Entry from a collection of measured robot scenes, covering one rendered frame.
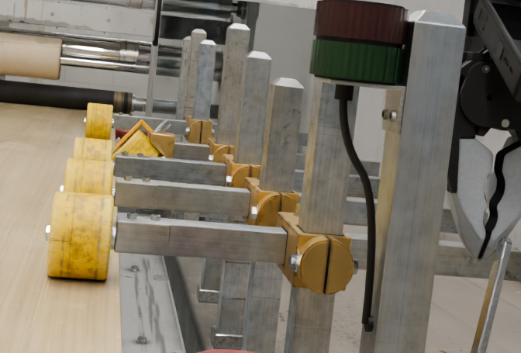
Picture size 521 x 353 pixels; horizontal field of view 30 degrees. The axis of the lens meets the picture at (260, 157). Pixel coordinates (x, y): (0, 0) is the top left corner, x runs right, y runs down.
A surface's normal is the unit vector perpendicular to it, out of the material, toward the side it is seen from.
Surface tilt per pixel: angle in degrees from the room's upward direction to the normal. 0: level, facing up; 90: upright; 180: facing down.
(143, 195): 90
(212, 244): 90
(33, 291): 0
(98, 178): 57
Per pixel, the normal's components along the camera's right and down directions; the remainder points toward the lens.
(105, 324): 0.11, -0.99
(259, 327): 0.15, 0.12
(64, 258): 0.11, 0.44
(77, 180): 0.18, -0.35
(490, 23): -0.98, -0.10
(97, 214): 0.18, -0.59
